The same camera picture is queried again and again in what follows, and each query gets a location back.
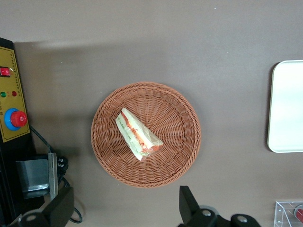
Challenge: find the round brown wicker basket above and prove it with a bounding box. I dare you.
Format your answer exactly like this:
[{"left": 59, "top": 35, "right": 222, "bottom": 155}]
[{"left": 90, "top": 81, "right": 202, "bottom": 189}]

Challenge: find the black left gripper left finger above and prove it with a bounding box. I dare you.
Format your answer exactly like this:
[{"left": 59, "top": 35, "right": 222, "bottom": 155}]
[{"left": 19, "top": 186, "right": 75, "bottom": 227}]

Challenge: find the small red white can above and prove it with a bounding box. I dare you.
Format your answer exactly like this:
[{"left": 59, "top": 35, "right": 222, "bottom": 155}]
[{"left": 294, "top": 205, "right": 303, "bottom": 223}]

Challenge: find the cream white plastic tray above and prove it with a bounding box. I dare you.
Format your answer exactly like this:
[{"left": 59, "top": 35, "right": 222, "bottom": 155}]
[{"left": 267, "top": 60, "right": 303, "bottom": 153}]

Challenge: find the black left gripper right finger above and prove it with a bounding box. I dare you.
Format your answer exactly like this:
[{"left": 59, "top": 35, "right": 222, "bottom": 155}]
[{"left": 178, "top": 185, "right": 261, "bottom": 227}]

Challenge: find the black cable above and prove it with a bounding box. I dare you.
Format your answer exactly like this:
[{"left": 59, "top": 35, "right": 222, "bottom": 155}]
[{"left": 29, "top": 126, "right": 83, "bottom": 224}]

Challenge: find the red emergency stop button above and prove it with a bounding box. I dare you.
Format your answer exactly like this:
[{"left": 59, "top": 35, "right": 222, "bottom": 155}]
[{"left": 4, "top": 108, "right": 28, "bottom": 131}]

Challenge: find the clear acrylic box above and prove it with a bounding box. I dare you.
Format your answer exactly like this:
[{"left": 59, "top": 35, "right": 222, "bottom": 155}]
[{"left": 273, "top": 201, "right": 303, "bottom": 227}]

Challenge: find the grey metal bracket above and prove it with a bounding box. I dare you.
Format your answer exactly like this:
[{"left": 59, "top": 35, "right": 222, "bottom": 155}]
[{"left": 16, "top": 152, "right": 59, "bottom": 201}]

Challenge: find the black control box yellow panel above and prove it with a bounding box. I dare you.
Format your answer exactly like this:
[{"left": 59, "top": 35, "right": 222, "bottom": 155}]
[{"left": 0, "top": 37, "right": 46, "bottom": 227}]

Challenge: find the plastic-wrapped triangle sandwich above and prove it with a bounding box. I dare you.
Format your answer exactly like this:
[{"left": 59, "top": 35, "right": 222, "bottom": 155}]
[{"left": 115, "top": 107, "right": 164, "bottom": 162}]

